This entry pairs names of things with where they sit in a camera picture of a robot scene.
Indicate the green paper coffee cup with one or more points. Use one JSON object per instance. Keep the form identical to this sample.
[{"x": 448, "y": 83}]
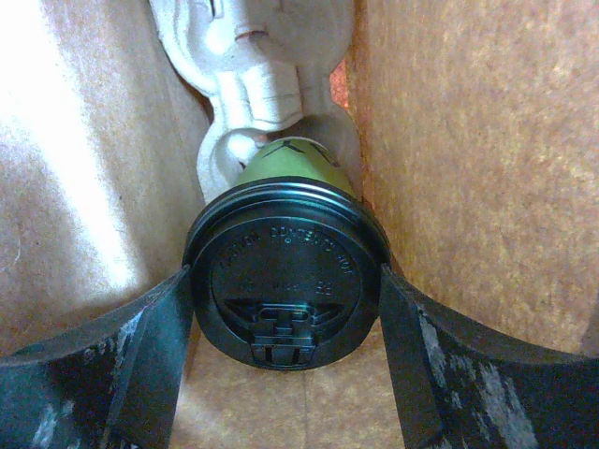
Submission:
[{"x": 296, "y": 157}]

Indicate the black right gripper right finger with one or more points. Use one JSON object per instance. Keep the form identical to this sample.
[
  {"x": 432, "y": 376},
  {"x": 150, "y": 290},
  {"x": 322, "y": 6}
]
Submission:
[{"x": 460, "y": 384}]

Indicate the brown paper bag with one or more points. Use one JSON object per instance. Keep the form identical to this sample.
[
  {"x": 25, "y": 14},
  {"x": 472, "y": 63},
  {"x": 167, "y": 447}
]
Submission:
[{"x": 478, "y": 124}]

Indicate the black plastic cup lid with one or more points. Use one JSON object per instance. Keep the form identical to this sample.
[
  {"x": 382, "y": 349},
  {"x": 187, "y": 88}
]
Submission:
[{"x": 285, "y": 273}]

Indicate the brown cardboard cup carrier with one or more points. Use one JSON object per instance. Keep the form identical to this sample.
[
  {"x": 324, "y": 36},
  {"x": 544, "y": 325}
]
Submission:
[{"x": 265, "y": 66}]

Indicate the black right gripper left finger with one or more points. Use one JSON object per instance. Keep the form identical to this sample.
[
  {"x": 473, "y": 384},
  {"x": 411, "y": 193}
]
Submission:
[{"x": 112, "y": 382}]

